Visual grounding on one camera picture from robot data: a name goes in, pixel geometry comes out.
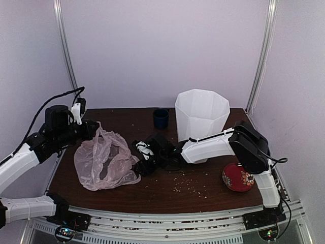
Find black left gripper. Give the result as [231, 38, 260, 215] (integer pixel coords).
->
[54, 119, 99, 148]

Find translucent pink plastic bag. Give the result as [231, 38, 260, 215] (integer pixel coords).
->
[74, 127, 141, 191]

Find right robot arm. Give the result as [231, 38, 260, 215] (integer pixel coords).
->
[132, 120, 288, 229]

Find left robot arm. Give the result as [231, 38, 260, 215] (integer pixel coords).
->
[1, 99, 99, 230]

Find white faceted trash bin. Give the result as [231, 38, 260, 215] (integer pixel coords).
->
[174, 88, 231, 165]

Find dark blue enamel mug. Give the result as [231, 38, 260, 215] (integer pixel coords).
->
[153, 108, 169, 130]

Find red floral plate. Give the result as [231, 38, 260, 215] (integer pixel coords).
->
[222, 163, 255, 192]

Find left base circuit board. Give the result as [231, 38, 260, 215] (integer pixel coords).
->
[54, 226, 76, 242]

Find base circuit board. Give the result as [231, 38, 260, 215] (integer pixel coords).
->
[54, 226, 76, 242]
[258, 226, 279, 241]

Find right base circuit board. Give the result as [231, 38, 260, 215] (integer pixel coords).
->
[258, 226, 279, 241]

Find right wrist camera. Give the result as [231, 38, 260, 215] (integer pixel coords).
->
[132, 140, 154, 160]

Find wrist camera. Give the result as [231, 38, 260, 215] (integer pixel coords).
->
[71, 98, 86, 125]
[132, 140, 154, 160]

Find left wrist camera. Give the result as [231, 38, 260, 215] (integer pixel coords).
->
[71, 98, 86, 125]

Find aluminium front rail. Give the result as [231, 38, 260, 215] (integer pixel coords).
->
[19, 200, 313, 243]

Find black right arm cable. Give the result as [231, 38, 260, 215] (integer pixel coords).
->
[266, 152, 293, 229]

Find aluminium corner post left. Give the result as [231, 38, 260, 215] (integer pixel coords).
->
[53, 0, 78, 89]

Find aluminium corner post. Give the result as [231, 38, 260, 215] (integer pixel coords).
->
[53, 0, 78, 89]
[246, 0, 278, 116]

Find aluminium corner post right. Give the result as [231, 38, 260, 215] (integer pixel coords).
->
[246, 0, 278, 116]

